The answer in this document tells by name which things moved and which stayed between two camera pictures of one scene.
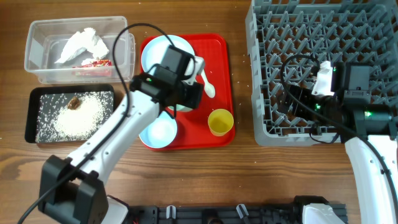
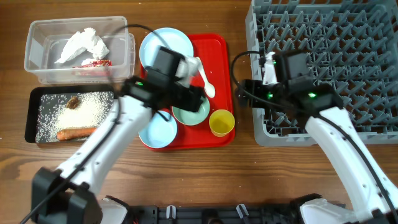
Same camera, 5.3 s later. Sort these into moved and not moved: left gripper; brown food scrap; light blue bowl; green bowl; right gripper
Moved: green bowl; right gripper
Not moved: left gripper; light blue bowl; brown food scrap
